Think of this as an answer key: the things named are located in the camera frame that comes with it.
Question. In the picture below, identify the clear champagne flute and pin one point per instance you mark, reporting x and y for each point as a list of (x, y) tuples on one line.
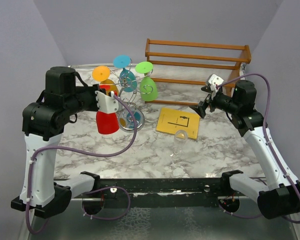
[(180, 139)]

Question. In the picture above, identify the orange plastic wine glass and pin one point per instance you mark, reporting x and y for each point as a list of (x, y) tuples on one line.
[(101, 74)]

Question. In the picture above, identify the wooden shelf rack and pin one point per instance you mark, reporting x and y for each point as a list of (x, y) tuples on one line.
[(194, 69)]

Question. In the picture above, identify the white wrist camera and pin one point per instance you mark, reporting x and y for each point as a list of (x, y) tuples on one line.
[(213, 83), (107, 103)]

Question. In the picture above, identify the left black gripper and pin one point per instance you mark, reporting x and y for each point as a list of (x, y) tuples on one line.
[(92, 89)]

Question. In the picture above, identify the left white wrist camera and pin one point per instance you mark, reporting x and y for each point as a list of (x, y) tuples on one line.
[(107, 103)]

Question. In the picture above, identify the blue plastic wine glass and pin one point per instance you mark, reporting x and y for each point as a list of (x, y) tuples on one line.
[(127, 79)]

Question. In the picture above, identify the green plastic wine glass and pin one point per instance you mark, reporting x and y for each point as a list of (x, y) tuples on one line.
[(148, 89)]

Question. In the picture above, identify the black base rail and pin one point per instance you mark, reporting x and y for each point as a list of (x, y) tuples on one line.
[(158, 193)]

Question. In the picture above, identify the clear small glass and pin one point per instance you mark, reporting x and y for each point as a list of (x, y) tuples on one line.
[(231, 143)]

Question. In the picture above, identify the red plastic wine glass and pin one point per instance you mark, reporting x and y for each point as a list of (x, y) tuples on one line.
[(107, 123)]

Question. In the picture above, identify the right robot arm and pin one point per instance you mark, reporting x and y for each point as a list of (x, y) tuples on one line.
[(280, 196)]

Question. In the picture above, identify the yellow book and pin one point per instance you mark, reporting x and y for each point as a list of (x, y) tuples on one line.
[(171, 120)]

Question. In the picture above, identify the chrome wine glass rack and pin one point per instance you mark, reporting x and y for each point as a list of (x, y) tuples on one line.
[(128, 121)]

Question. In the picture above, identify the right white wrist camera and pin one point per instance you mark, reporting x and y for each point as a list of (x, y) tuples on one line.
[(213, 83)]

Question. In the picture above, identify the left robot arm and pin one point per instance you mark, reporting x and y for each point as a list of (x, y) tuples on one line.
[(43, 125)]

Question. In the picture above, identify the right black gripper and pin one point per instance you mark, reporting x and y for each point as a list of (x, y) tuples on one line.
[(201, 108)]

